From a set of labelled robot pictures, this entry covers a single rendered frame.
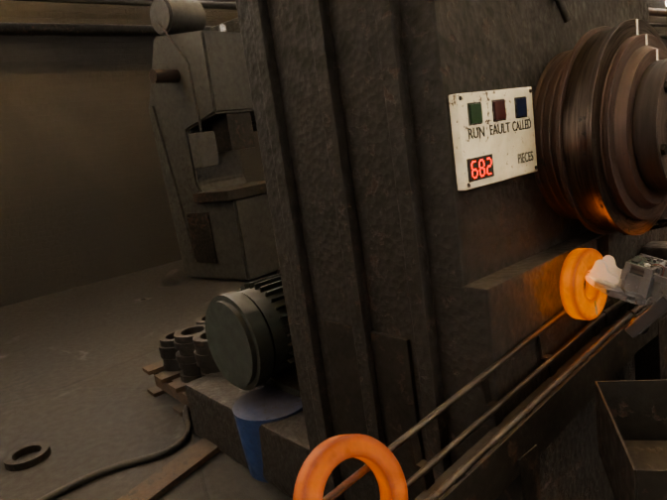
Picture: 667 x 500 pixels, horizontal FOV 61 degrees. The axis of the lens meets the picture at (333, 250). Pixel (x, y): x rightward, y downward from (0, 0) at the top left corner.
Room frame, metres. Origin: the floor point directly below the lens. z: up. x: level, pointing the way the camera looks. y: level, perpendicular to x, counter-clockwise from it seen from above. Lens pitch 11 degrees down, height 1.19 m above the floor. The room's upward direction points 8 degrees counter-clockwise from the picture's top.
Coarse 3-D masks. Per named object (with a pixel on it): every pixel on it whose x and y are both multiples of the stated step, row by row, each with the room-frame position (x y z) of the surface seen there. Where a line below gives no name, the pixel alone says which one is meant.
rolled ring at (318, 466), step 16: (320, 448) 0.75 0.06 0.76; (336, 448) 0.75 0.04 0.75; (352, 448) 0.76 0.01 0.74; (368, 448) 0.77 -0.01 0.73; (384, 448) 0.78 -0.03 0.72; (304, 464) 0.74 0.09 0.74; (320, 464) 0.72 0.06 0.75; (336, 464) 0.74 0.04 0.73; (368, 464) 0.79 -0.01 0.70; (384, 464) 0.77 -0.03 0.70; (304, 480) 0.71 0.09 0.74; (320, 480) 0.71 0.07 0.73; (384, 480) 0.77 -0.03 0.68; (400, 480) 0.77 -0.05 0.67; (304, 496) 0.69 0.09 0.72; (320, 496) 0.70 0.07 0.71; (384, 496) 0.77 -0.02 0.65; (400, 496) 0.76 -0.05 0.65
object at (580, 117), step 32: (608, 32) 1.23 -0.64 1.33; (640, 32) 1.27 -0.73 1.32; (576, 64) 1.20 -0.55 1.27; (608, 64) 1.17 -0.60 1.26; (576, 96) 1.16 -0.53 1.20; (576, 128) 1.15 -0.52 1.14; (576, 160) 1.15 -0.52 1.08; (576, 192) 1.18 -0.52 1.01; (608, 192) 1.15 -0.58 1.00; (608, 224) 1.20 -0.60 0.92; (640, 224) 1.25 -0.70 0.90
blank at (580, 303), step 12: (576, 252) 1.16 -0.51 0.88; (588, 252) 1.16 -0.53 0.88; (564, 264) 1.15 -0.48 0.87; (576, 264) 1.13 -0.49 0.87; (588, 264) 1.15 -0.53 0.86; (564, 276) 1.13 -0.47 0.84; (576, 276) 1.12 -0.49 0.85; (564, 288) 1.12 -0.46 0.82; (576, 288) 1.11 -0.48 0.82; (588, 288) 1.19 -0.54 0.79; (564, 300) 1.13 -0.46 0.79; (576, 300) 1.11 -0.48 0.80; (588, 300) 1.14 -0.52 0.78; (600, 300) 1.17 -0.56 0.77; (576, 312) 1.12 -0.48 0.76; (588, 312) 1.13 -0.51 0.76
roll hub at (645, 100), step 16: (656, 64) 1.18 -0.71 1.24; (640, 80) 1.17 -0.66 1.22; (656, 80) 1.14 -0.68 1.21; (640, 96) 1.15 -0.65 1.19; (656, 96) 1.12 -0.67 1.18; (640, 112) 1.13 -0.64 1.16; (656, 112) 1.11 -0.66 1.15; (640, 128) 1.13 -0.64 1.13; (656, 128) 1.11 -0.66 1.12; (640, 144) 1.13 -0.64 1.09; (656, 144) 1.11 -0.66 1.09; (640, 160) 1.14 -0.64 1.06; (656, 160) 1.12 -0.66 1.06; (656, 176) 1.14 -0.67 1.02
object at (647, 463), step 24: (600, 384) 0.90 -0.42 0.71; (624, 384) 0.89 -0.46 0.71; (648, 384) 0.88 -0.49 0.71; (600, 408) 0.86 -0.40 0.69; (624, 408) 0.89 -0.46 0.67; (648, 408) 0.88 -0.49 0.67; (600, 432) 0.87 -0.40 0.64; (624, 432) 0.89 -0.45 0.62; (648, 432) 0.88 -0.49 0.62; (600, 456) 0.88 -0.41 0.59; (624, 456) 0.70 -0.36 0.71; (648, 456) 0.84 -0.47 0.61; (624, 480) 0.70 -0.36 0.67; (648, 480) 0.65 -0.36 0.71
